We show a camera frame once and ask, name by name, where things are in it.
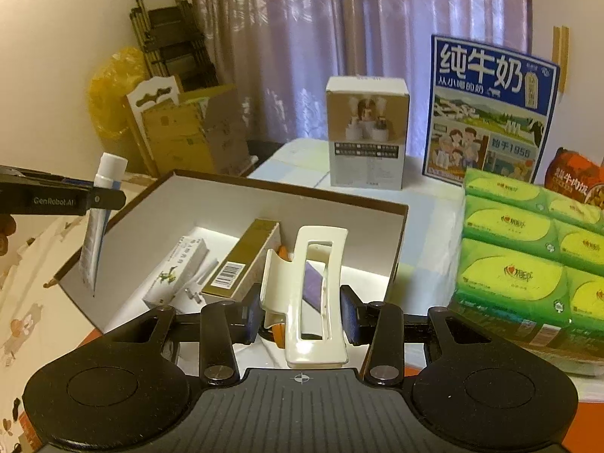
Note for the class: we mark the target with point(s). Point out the printed blanket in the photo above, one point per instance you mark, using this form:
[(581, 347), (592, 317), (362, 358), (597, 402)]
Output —
[(37, 302)]

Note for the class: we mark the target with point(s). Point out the small white photo box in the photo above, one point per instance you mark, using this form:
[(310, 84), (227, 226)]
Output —
[(368, 160)]

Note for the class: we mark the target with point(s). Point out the wooden strip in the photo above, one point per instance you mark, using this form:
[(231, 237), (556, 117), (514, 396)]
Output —
[(557, 45), (565, 56)]

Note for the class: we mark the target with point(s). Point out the black step ladder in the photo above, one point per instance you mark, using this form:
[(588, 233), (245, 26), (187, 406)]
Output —
[(165, 42)]

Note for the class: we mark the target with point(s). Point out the red instant food bowl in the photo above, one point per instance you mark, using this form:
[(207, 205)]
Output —
[(573, 179)]

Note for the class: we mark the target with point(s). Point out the white toothpaste tube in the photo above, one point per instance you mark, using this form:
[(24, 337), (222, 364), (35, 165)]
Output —
[(96, 236)]

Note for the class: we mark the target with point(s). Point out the blue milk carton box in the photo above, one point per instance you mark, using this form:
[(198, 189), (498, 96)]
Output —
[(481, 104)]

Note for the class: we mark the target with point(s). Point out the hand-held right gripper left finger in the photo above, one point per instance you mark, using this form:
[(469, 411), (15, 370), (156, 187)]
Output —
[(250, 316)]

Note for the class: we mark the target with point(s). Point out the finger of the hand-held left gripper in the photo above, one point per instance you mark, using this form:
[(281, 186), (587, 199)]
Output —
[(47, 200), (71, 181)]

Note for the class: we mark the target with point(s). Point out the gold rectangular box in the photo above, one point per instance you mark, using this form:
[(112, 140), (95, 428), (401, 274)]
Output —
[(240, 259)]

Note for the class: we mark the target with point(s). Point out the green tissue multipack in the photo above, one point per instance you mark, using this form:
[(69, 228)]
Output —
[(509, 245)]

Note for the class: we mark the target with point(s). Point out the brown cardboard box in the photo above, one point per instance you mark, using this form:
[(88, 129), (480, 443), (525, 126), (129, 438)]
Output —
[(283, 198)]

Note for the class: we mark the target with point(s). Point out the tan cardboard box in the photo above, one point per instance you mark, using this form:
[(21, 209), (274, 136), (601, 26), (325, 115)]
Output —
[(188, 141)]

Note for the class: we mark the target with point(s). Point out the orange utility knife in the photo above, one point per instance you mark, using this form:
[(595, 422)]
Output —
[(278, 335)]

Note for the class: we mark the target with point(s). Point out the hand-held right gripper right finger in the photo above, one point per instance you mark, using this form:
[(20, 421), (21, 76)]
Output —
[(349, 316)]

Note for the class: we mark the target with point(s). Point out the white ointment box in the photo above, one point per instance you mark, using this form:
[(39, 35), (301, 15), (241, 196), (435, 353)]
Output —
[(174, 269)]

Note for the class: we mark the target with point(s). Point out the sheer purple curtain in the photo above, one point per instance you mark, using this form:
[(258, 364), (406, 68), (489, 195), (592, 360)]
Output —
[(306, 33)]

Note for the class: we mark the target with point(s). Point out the white hair claw clip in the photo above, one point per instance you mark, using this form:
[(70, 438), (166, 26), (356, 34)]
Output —
[(295, 339)]

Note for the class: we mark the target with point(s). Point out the yellow plastic bag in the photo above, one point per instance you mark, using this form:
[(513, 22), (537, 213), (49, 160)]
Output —
[(113, 89)]

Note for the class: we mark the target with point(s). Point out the person's left hand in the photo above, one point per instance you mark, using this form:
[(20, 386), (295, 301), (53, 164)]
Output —
[(4, 236)]

